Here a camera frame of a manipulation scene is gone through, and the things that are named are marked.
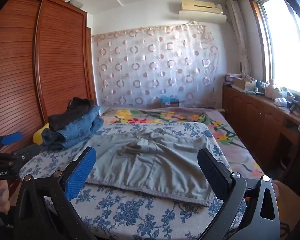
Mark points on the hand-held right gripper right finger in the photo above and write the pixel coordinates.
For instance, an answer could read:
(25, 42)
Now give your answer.
(212, 172)

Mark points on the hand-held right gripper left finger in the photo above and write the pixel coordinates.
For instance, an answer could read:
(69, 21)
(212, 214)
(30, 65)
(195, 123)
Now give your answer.
(81, 172)

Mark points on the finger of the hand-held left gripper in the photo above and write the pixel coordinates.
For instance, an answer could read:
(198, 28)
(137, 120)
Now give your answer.
(12, 138)
(27, 152)

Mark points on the grey pants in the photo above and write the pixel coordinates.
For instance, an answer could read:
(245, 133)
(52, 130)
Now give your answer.
(150, 165)

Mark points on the folded dark brown pants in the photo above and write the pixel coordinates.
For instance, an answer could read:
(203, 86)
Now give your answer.
(67, 115)

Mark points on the person's left hand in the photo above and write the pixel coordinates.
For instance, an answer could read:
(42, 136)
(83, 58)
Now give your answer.
(2, 195)

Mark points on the yellow plush toy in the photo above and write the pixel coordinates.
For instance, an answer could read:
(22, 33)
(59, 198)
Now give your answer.
(38, 136)

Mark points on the floral pink blanket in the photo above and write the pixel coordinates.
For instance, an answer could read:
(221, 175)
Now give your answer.
(230, 142)

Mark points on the folded blue jeans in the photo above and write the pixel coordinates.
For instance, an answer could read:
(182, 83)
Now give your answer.
(75, 132)

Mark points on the blue floral white cloth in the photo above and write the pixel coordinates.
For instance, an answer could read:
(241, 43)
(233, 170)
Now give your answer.
(130, 215)

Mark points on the wooden sideboard cabinet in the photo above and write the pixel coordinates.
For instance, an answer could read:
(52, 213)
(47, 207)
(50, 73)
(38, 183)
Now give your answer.
(255, 115)

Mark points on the cardboard box with blue items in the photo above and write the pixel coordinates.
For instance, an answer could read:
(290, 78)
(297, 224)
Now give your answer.
(170, 102)

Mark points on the wooden slatted wardrobe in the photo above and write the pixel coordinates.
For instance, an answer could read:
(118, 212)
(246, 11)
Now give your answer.
(60, 62)

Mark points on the pile of papers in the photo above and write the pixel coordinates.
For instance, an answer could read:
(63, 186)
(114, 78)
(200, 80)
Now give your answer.
(232, 78)

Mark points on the dark blue bottle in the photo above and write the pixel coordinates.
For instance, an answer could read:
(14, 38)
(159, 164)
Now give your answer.
(259, 83)

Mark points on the white bottle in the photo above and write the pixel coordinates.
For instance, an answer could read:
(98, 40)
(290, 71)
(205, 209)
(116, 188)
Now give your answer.
(269, 88)

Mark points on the circle patterned sheer curtain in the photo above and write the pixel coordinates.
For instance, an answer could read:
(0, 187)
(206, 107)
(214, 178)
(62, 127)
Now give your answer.
(155, 62)

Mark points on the white window curtain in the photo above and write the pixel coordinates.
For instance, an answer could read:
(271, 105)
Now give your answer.
(238, 35)

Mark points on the window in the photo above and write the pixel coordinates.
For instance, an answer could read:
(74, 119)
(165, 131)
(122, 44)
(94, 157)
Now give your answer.
(282, 42)

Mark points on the white item on wardrobe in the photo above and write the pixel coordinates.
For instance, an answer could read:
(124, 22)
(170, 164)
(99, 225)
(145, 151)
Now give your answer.
(75, 3)

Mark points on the beige wall air conditioner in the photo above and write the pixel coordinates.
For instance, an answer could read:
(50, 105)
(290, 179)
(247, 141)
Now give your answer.
(202, 11)

